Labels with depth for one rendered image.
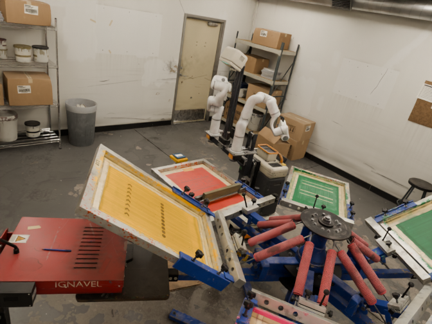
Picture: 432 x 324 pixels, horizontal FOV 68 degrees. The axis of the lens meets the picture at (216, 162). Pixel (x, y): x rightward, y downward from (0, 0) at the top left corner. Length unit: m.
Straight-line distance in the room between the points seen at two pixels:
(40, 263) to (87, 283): 0.25
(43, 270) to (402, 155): 5.17
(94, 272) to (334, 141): 5.20
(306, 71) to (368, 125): 1.55
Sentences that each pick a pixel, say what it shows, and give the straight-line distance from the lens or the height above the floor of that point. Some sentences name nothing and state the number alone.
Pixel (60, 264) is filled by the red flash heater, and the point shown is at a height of 1.10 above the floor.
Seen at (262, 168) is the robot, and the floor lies 0.84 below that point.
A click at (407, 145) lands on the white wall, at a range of 5.76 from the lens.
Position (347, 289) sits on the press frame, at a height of 1.02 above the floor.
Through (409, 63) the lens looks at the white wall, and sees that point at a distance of 5.73.
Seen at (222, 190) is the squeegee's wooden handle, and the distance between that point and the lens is 2.52.
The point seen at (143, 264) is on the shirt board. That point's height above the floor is 0.95.
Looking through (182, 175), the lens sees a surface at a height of 0.96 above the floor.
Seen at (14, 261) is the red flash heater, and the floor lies 1.10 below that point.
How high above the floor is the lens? 2.31
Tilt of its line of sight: 25 degrees down
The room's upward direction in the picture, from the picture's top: 11 degrees clockwise
